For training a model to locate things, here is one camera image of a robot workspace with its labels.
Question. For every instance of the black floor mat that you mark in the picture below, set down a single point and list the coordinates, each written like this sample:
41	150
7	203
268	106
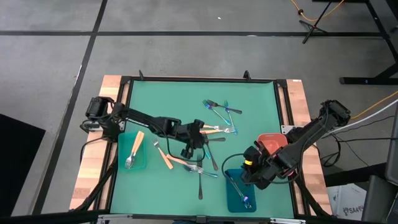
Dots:
18	161

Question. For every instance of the teal plastic bin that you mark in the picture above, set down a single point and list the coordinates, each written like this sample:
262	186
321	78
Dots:
122	149

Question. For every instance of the teal green table mat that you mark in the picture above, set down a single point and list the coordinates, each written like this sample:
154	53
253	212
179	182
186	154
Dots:
186	93

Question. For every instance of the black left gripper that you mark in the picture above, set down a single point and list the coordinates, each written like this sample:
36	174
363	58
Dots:
192	137

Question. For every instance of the blue plastic bin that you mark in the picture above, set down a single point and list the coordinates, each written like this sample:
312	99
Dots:
233	202

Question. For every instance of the silver mounting plate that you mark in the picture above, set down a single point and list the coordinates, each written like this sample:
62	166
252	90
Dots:
286	129

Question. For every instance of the black table frame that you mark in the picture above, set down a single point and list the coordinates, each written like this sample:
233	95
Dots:
126	80

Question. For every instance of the black stand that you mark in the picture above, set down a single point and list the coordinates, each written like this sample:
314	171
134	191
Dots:
312	27

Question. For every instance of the black fork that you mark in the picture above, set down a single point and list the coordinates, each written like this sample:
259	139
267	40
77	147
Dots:
200	186
213	158
230	108
219	139

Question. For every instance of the black frame clamp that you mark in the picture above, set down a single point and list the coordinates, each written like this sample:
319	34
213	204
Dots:
141	75
247	75

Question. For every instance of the iridescent fork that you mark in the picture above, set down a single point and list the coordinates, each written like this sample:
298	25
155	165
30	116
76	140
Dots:
247	205
211	174
231	118
214	110
207	154
234	186

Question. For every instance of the black desk frame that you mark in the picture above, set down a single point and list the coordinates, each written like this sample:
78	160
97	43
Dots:
367	81

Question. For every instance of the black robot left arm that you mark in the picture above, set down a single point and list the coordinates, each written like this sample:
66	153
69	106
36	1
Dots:
143	119

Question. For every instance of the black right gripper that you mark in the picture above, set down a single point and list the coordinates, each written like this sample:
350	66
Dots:
259	165

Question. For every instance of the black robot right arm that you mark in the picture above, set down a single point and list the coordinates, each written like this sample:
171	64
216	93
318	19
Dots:
311	133

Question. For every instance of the dark gray cabinet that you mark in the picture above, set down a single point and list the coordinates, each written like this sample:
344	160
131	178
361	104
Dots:
392	149

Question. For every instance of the orange plastic bin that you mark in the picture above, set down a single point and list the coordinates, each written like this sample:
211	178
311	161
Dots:
272	143

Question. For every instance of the white cardboard box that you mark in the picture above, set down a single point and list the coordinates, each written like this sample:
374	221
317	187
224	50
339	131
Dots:
345	202

